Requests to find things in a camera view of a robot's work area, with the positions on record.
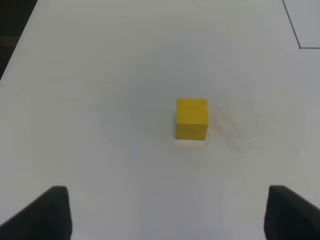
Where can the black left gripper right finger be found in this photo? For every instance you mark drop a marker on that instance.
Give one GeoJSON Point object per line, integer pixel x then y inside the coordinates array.
{"type": "Point", "coordinates": [288, 216]}

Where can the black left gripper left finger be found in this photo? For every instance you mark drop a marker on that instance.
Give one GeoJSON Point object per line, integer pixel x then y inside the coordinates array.
{"type": "Point", "coordinates": [46, 218]}

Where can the yellow wooden cube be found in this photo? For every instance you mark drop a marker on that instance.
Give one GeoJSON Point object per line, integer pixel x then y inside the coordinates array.
{"type": "Point", "coordinates": [192, 119]}

